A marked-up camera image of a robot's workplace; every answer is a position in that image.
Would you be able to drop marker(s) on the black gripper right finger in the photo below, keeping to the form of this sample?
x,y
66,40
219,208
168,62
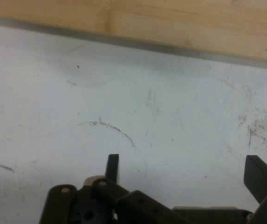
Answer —
x,y
261,179

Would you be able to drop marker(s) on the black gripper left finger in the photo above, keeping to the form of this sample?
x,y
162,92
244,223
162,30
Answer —
x,y
105,203

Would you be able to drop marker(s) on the bamboo cutting board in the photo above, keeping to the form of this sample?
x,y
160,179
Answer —
x,y
147,21

